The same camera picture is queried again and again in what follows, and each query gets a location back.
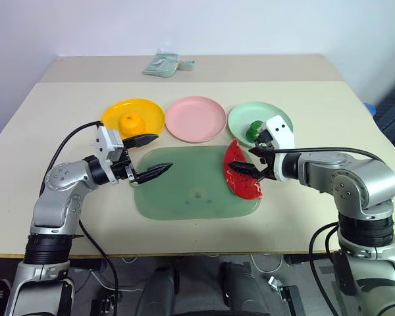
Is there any pink plate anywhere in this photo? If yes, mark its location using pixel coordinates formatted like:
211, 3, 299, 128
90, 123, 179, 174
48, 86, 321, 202
165, 95, 227, 144

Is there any green cutting mat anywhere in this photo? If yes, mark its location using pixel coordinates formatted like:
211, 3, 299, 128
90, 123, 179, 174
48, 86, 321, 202
133, 145, 263, 221

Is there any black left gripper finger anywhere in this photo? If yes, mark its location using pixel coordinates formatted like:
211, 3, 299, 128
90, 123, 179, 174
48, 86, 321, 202
130, 162, 174, 186
121, 133, 160, 149

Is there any light green plate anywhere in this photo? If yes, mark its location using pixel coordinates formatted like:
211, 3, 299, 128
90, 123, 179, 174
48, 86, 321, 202
227, 101, 294, 149

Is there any orange mandarin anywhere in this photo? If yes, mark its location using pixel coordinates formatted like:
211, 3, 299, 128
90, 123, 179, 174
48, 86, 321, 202
118, 113, 146, 139

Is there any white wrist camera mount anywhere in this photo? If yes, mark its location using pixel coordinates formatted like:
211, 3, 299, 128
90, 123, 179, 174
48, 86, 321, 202
265, 115, 296, 182
92, 126, 125, 184

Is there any red watermelon slice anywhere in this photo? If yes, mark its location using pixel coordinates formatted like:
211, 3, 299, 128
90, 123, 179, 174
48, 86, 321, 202
223, 138, 265, 201

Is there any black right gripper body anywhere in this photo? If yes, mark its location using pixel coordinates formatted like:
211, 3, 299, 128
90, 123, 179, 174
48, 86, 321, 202
253, 129, 276, 181

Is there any green toy vegetable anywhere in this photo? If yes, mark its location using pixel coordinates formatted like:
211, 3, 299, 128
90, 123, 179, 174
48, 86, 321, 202
245, 120, 266, 142

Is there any dark rounded shape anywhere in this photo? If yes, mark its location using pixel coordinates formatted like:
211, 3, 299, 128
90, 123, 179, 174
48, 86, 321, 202
134, 263, 179, 316
218, 261, 284, 316

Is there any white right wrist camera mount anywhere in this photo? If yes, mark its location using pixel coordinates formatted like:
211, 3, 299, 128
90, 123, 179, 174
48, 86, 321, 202
265, 115, 296, 182

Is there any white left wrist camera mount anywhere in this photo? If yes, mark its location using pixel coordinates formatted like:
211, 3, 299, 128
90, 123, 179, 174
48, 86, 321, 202
92, 126, 125, 184

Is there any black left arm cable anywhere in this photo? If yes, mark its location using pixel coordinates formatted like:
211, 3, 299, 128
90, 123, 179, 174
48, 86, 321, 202
48, 121, 119, 302

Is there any silver metal clamp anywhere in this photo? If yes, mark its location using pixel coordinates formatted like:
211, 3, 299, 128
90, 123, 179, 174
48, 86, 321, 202
268, 276, 284, 292

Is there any thin white cable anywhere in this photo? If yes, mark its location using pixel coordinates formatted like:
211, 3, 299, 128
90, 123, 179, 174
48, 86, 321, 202
250, 253, 284, 274

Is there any blue object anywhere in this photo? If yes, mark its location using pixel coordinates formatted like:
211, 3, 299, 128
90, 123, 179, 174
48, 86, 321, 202
363, 101, 379, 117

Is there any black metal bracket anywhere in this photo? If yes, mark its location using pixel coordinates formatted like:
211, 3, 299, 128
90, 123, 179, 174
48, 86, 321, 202
278, 284, 306, 316

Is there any yellow plate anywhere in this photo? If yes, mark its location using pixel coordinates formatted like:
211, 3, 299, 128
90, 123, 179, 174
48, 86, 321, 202
101, 97, 166, 141

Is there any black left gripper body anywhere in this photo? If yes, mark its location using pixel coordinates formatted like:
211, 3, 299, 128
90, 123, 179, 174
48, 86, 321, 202
109, 147, 141, 185

